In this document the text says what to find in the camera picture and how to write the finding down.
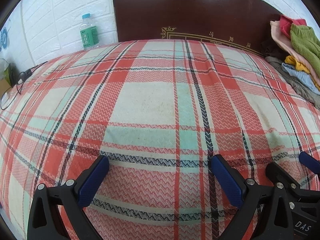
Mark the dark brown garment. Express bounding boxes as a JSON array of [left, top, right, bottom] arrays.
[[260, 39, 285, 58]]

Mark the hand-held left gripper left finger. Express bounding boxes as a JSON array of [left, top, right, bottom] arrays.
[[27, 155, 110, 240]]

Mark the yellow garment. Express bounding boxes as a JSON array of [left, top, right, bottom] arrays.
[[285, 55, 320, 90]]

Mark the dark brown wooden headboard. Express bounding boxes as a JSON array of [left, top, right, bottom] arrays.
[[112, 0, 283, 55]]

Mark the pile of folded clothes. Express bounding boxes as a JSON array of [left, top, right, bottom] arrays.
[[270, 20, 320, 85]]

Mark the green knitted sweater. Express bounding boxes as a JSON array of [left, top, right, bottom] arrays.
[[290, 24, 320, 80]]

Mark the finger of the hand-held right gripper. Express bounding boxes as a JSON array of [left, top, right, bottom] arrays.
[[299, 151, 320, 174], [265, 162, 303, 198]]

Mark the light blue garment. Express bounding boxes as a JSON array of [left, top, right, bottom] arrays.
[[281, 62, 319, 92]]

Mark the clear plastic water bottle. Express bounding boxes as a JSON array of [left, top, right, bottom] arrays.
[[79, 13, 100, 50]]

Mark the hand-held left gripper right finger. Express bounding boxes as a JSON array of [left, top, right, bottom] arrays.
[[211, 154, 294, 240]]

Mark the blue wall sticker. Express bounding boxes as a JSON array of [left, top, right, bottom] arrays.
[[0, 27, 10, 53]]

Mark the grey striped garment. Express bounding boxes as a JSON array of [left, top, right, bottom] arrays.
[[265, 56, 320, 109]]

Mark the black charger cable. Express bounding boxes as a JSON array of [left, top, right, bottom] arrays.
[[0, 60, 48, 110]]

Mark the red plaid blanket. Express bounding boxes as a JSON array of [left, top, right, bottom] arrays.
[[0, 39, 320, 240]]

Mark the green bag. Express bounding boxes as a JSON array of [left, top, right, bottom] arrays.
[[0, 59, 17, 87]]

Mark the red garment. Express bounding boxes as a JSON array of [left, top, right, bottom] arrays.
[[279, 15, 307, 38]]

